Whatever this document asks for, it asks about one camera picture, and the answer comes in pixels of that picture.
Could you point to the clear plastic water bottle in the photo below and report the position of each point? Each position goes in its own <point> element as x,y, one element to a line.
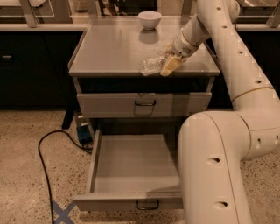
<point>153,65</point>

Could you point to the grey metal drawer cabinet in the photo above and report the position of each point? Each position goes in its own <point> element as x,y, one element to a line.
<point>108,61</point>

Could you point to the white ceramic bowl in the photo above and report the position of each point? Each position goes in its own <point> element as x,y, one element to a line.
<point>149,20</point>

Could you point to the dark counter with cabinets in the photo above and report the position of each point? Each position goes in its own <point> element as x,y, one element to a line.
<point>34,74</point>

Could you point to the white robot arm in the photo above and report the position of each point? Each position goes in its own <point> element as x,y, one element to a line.
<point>212,144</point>

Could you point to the black drawer handle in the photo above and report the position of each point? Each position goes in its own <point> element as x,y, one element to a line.
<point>145,104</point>
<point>147,205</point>

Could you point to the black upper drawer handle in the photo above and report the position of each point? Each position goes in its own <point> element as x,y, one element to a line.
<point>145,104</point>

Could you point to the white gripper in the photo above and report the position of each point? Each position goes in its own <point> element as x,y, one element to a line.
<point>183,46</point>

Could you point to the black middle drawer handle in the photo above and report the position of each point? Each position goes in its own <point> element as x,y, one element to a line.
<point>147,205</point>

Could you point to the blue power box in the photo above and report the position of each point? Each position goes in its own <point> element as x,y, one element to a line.
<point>82,129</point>

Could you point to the open grey middle drawer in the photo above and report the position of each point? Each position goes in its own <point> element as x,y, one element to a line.
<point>127,168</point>

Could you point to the closed grey upper drawer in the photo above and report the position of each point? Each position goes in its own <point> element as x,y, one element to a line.
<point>122,104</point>

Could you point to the blue tape cross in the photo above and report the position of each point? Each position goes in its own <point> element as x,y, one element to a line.
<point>63,214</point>

